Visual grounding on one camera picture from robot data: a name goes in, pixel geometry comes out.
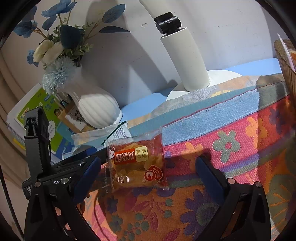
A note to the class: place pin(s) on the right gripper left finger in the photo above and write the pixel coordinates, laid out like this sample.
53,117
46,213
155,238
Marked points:
52,212

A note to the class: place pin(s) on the small blue booklet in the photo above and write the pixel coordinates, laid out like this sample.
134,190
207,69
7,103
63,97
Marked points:
67,143

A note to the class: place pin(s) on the wooden pen holder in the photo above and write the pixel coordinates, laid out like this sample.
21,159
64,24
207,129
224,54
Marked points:
73,119

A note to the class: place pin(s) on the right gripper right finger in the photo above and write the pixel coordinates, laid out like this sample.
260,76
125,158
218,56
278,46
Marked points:
243,212

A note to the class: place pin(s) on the floral woven table mat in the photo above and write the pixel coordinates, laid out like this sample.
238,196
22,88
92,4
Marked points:
250,135

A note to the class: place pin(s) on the blue white artificial flowers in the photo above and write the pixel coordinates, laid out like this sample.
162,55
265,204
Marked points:
61,50

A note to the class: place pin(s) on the white desk lamp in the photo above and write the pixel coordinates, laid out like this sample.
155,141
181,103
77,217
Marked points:
184,53

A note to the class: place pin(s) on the amber ribbed glass bowl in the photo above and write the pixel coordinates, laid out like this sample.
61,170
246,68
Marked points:
282,48

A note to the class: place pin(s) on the green white snack pack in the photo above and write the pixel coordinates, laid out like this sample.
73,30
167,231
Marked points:
98,137

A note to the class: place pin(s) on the green cover grammar book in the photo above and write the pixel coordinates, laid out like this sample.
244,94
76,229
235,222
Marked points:
40,109

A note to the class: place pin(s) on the red fried snack pack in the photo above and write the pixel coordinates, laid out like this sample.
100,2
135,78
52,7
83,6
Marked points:
138,161

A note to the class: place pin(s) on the white ribbed vase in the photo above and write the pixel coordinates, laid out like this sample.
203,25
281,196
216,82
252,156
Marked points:
97,106

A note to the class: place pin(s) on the upright book row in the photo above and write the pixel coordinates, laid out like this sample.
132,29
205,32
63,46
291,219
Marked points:
36,97

